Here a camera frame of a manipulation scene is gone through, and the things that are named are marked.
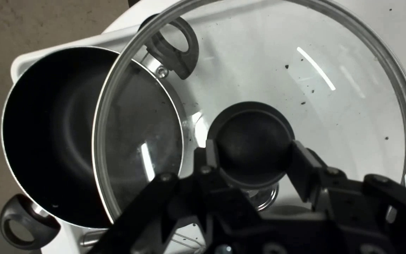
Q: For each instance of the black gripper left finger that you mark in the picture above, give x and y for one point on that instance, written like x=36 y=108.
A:
x=166 y=198

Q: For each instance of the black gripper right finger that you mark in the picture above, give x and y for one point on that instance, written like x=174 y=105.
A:
x=353 y=198

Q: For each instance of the glass lid with black knob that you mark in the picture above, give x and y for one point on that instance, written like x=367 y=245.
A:
x=330 y=118

